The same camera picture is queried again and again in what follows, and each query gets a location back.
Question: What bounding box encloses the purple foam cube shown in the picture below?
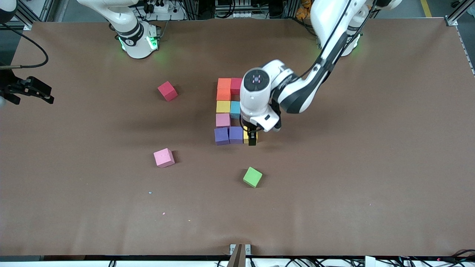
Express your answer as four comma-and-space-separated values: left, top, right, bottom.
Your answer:
214, 127, 230, 146
229, 126, 244, 145

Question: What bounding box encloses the pink foam cube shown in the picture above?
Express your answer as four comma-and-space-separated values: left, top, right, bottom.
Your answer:
216, 113, 232, 129
153, 148, 176, 168

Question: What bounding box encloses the green foam cube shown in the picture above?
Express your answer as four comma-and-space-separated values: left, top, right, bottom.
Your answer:
243, 166, 263, 188

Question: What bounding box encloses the white rack device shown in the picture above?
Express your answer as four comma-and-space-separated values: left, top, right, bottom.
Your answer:
214, 0, 257, 19

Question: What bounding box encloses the orange packets pile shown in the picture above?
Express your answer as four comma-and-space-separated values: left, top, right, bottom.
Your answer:
296, 0, 313, 20

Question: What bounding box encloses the brown paper table cover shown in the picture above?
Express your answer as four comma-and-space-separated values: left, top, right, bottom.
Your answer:
0, 18, 475, 257

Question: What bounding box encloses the white power strip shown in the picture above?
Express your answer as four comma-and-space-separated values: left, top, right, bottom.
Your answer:
143, 1, 170, 14

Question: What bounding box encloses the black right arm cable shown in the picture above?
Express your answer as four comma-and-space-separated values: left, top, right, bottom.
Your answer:
0, 22, 50, 69

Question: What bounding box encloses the aluminium corner frame beam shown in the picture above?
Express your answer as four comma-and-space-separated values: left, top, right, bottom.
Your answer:
17, 4, 42, 31
446, 0, 475, 26

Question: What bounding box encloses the aluminium frame post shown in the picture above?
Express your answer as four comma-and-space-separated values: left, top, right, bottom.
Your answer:
184, 0, 199, 20
285, 0, 299, 19

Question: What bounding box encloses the metal table edge bracket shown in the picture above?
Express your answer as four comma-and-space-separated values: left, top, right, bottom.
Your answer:
229, 244, 252, 267

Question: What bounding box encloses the aluminium table side rail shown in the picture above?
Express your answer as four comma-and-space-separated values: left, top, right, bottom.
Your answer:
456, 25, 475, 76

